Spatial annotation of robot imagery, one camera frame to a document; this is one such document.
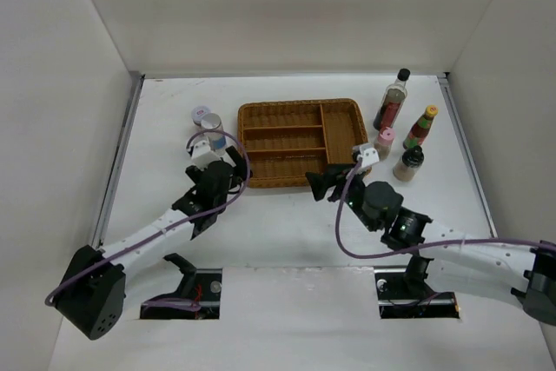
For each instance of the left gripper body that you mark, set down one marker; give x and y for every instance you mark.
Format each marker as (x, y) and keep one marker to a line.
(195, 173)

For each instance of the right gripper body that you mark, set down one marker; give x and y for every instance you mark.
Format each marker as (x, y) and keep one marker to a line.
(356, 194)

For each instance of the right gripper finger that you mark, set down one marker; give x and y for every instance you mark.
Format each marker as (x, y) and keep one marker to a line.
(338, 168)
(320, 184)

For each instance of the silver lid blue jar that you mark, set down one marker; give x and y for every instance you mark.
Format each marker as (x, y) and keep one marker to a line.
(212, 123)

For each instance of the white lid sauce jar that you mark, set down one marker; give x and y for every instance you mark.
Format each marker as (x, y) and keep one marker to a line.
(197, 114)

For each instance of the black cap pepper grinder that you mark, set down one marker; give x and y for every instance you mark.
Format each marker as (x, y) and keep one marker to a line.
(410, 162)

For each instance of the red chili sauce bottle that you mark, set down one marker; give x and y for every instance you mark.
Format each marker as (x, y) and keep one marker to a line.
(421, 128)

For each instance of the tall dark sauce bottle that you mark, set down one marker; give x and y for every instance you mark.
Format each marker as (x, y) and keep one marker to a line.
(392, 101)

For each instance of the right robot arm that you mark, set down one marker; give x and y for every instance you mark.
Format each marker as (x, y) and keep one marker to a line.
(515, 271)

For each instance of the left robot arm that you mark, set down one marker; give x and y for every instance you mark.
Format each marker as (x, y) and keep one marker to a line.
(92, 292)

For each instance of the wicker divided basket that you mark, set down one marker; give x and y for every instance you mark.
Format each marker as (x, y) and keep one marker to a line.
(285, 140)

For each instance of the pink cap spice shaker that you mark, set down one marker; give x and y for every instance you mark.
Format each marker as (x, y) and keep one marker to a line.
(383, 142)

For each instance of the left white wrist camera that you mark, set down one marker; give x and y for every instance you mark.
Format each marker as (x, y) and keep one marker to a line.
(201, 154)

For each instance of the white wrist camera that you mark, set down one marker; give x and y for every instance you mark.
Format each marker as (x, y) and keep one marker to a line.
(201, 154)
(365, 155)

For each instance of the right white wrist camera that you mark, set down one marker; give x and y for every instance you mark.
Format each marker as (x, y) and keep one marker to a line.
(365, 155)

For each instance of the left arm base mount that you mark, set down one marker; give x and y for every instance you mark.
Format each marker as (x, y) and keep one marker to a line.
(197, 296)

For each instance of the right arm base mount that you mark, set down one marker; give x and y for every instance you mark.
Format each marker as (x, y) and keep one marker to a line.
(402, 294)

